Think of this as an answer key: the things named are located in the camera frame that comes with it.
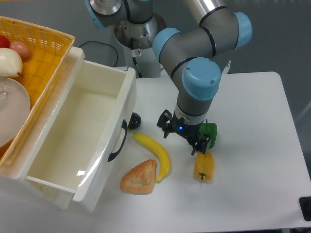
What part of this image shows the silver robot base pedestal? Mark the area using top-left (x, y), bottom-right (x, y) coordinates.
top-left (114, 13), bottom-right (166, 78)

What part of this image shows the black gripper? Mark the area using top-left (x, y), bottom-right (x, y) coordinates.
top-left (156, 109), bottom-right (212, 156)

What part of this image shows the white round plate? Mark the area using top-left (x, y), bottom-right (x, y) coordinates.
top-left (0, 77), bottom-right (30, 146)

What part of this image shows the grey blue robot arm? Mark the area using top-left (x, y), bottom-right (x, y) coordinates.
top-left (86, 0), bottom-right (252, 153)

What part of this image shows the brown turnover pastry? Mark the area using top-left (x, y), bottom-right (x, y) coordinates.
top-left (120, 159), bottom-right (157, 195)

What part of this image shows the green bell pepper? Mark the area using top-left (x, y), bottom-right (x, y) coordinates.
top-left (200, 123), bottom-right (218, 149)

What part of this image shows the black object at table edge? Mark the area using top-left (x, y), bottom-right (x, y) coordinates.
top-left (299, 196), bottom-right (311, 221)

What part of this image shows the red tomato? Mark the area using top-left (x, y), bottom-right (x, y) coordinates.
top-left (0, 35), bottom-right (11, 48)

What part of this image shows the yellow banana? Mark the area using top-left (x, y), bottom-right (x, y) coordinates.
top-left (133, 133), bottom-right (171, 183)

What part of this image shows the black drawer handle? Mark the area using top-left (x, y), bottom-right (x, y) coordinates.
top-left (107, 119), bottom-right (128, 162)

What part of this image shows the black round ball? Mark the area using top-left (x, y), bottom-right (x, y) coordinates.
top-left (128, 112), bottom-right (141, 130)

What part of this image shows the white plastic drawer box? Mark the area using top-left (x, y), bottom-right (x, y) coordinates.
top-left (0, 47), bottom-right (136, 212)

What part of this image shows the white pear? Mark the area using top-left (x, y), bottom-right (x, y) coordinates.
top-left (0, 48), bottom-right (23, 77)

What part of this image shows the black cable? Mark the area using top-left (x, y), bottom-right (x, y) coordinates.
top-left (78, 40), bottom-right (119, 67)

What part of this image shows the yellow bell pepper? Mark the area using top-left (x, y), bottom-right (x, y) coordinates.
top-left (193, 152), bottom-right (215, 182)

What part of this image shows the yellow wicker basket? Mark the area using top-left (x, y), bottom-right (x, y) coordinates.
top-left (0, 16), bottom-right (75, 164)

